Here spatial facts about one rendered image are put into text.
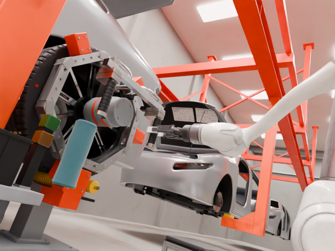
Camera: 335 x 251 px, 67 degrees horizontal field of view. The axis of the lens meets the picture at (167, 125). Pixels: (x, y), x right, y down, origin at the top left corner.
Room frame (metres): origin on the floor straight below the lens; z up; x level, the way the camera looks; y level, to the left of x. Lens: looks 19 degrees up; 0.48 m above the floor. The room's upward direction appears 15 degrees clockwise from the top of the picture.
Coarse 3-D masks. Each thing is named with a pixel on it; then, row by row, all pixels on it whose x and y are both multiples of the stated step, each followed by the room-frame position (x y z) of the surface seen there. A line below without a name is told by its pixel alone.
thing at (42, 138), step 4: (36, 132) 0.71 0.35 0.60; (40, 132) 0.70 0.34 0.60; (44, 132) 0.70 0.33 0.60; (36, 136) 0.70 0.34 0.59; (40, 136) 0.70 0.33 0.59; (44, 136) 0.70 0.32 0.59; (48, 136) 0.71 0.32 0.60; (52, 136) 0.72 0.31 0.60; (36, 140) 0.70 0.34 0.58; (40, 140) 0.70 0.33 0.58; (44, 140) 0.71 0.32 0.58; (48, 140) 0.72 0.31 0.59; (40, 144) 0.70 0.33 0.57; (44, 144) 0.71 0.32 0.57; (48, 144) 0.72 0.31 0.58
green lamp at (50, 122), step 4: (44, 116) 0.71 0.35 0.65; (48, 116) 0.70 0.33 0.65; (52, 116) 0.70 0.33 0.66; (40, 120) 0.71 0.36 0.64; (44, 120) 0.70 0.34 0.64; (48, 120) 0.70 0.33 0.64; (52, 120) 0.71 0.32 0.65; (56, 120) 0.71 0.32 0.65; (60, 120) 0.73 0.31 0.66; (40, 124) 0.71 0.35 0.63; (44, 124) 0.70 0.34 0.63; (48, 124) 0.70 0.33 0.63; (52, 124) 0.71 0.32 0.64; (56, 124) 0.72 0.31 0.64; (48, 128) 0.71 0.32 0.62; (52, 128) 0.71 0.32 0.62; (56, 128) 0.72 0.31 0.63
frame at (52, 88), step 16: (64, 64) 0.92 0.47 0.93; (80, 64) 0.98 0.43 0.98; (48, 80) 0.95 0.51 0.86; (64, 80) 0.95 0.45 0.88; (48, 96) 0.92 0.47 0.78; (48, 112) 0.94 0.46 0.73; (128, 128) 1.38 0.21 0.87; (64, 144) 1.04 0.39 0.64; (128, 144) 1.34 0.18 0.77; (96, 160) 1.26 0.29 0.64; (112, 160) 1.28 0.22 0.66
